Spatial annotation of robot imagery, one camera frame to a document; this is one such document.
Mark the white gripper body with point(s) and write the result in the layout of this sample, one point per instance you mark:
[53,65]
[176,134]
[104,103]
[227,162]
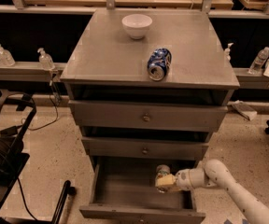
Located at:
[183,179]

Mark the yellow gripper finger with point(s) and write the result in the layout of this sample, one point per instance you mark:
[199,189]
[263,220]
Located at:
[166,183]

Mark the silver green 7up can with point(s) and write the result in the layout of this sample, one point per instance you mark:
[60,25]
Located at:
[162,170]

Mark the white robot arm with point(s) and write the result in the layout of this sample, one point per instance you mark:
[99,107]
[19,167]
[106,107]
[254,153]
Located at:
[213,174]

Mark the grey open bottom drawer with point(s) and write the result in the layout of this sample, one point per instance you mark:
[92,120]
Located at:
[124,189]

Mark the grey middle drawer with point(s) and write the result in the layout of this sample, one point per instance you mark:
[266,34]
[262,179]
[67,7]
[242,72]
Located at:
[142,148]

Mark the grey drawer cabinet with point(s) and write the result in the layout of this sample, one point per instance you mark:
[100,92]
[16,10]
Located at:
[108,65]

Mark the grey top drawer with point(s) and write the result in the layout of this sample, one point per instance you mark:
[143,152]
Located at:
[194,118]

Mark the blue crushed soda can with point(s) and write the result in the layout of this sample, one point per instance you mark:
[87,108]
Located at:
[159,64]

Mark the grey box on floor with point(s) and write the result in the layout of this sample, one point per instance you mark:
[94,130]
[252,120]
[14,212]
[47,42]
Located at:
[244,110]

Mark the black stand leg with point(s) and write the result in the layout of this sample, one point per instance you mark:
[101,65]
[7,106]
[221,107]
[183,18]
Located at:
[67,190]

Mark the clear pump bottle right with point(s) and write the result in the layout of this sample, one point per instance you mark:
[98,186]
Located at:
[228,50]

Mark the clear water bottle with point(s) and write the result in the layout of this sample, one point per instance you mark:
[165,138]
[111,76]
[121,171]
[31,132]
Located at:
[259,61]

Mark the white ceramic bowl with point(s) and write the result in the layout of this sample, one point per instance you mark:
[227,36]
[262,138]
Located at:
[136,26]

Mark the black chair left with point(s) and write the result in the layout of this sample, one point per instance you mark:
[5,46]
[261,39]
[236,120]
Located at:
[12,159]

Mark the clear pump bottle near cabinet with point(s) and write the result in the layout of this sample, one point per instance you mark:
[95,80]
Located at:
[45,60]

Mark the clear pump bottle far left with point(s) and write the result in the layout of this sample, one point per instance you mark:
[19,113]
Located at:
[6,57]

